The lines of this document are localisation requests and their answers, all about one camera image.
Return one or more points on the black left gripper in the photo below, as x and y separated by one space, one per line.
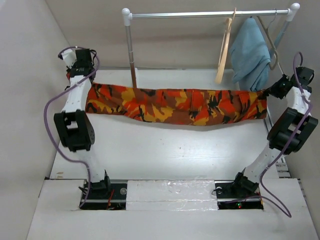
73 66

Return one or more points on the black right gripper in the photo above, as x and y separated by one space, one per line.
273 90

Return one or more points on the orange camouflage trousers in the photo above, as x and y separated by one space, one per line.
193 107

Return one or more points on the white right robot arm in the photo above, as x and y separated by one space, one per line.
288 134

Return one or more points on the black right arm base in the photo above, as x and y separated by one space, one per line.
232 197

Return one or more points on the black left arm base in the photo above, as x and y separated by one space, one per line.
113 200

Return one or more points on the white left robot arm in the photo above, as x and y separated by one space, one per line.
73 125

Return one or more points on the grey hanger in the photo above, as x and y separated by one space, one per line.
273 54

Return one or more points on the beige wooden hanger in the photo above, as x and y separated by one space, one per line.
224 48

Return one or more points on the light blue hanging cloth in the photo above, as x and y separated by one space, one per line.
250 58

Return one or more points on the silver white clothes rack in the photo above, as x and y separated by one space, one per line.
187 42

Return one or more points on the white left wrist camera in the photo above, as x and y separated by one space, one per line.
69 57

